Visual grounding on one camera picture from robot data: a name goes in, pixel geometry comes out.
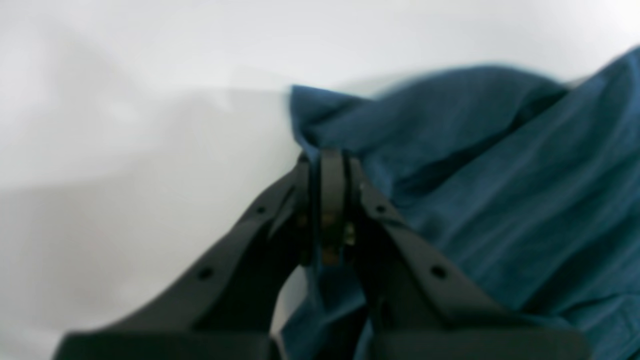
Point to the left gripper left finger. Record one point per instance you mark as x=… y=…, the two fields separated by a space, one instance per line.
x=222 y=307

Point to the dark navy T-shirt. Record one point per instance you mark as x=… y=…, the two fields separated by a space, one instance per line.
x=530 y=186

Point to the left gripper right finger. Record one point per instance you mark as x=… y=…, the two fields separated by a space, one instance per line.
x=421 y=306

